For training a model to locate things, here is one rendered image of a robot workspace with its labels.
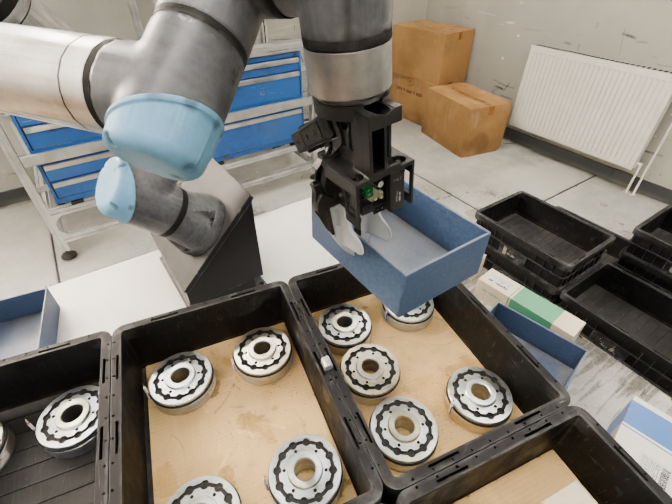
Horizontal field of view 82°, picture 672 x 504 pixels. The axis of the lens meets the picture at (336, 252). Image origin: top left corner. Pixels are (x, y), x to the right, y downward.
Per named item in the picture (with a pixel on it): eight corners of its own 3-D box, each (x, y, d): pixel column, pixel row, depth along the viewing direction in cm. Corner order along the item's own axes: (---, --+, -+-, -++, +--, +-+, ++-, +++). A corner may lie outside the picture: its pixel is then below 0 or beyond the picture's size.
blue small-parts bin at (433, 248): (311, 236, 60) (310, 197, 55) (385, 208, 67) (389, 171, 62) (398, 318, 47) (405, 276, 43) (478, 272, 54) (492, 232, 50)
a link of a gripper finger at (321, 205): (322, 240, 46) (314, 175, 40) (316, 233, 47) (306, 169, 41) (355, 224, 47) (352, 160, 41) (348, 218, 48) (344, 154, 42)
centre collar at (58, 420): (57, 406, 61) (56, 404, 60) (92, 395, 62) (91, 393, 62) (53, 435, 57) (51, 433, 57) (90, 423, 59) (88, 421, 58)
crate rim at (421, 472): (286, 287, 75) (285, 278, 73) (418, 248, 84) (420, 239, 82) (387, 503, 46) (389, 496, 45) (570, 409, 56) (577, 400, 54)
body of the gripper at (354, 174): (356, 236, 39) (347, 122, 31) (313, 198, 45) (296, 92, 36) (414, 206, 42) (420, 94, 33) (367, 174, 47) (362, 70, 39)
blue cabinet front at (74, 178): (57, 203, 206) (-1, 95, 171) (191, 168, 237) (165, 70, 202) (58, 206, 204) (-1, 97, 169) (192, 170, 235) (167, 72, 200)
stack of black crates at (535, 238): (451, 292, 180) (473, 211, 151) (494, 268, 193) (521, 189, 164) (526, 352, 154) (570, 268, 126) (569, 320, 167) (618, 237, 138)
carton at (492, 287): (575, 339, 90) (586, 322, 87) (563, 353, 87) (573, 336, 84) (486, 284, 105) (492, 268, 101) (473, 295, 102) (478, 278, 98)
